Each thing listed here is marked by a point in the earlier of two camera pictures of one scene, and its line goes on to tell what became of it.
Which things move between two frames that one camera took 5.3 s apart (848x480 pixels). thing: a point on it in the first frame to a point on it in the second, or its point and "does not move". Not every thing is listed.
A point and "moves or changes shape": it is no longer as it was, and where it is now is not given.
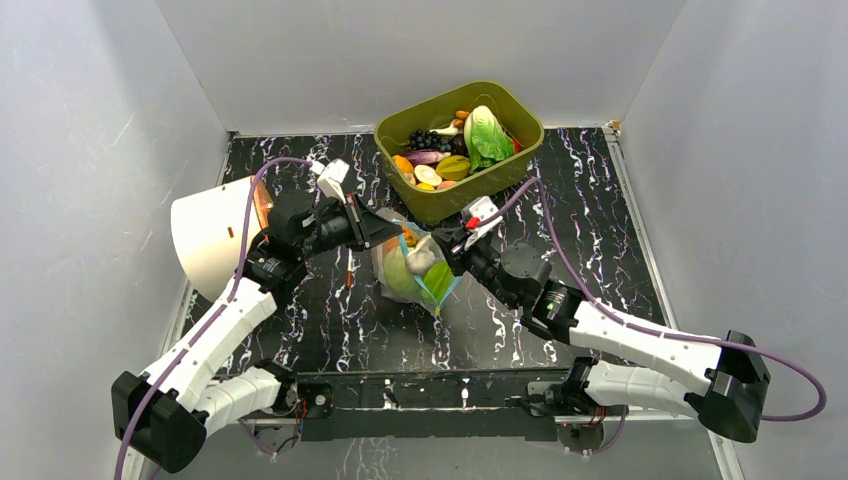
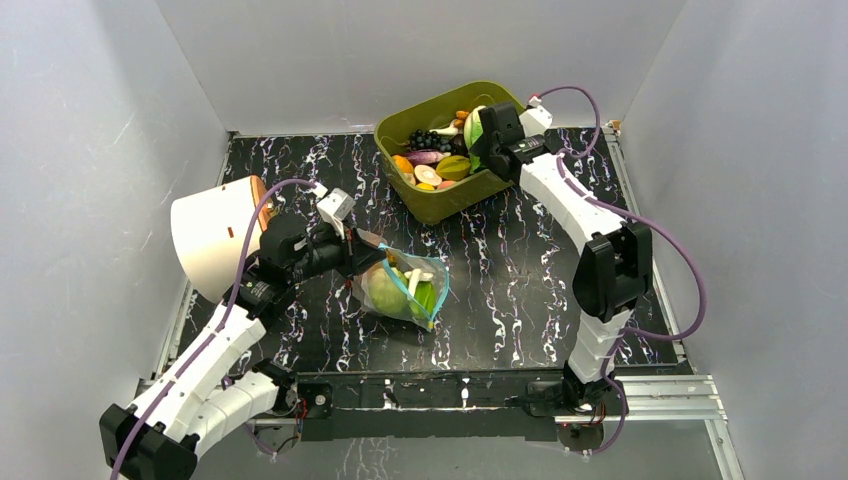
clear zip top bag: [412, 268] moves or changes shape
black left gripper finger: [376, 229] to [364, 255]
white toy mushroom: [423, 258] to [416, 276]
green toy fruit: [399, 277] to [389, 291]
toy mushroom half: [427, 175] does not move
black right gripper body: [457, 247] to [487, 147]
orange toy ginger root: [461, 115] does not move
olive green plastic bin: [446, 205] does not move
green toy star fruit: [439, 280] to [424, 299]
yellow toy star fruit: [454, 167] does not move
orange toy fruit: [402, 163] does not move
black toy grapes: [428, 140] does not move
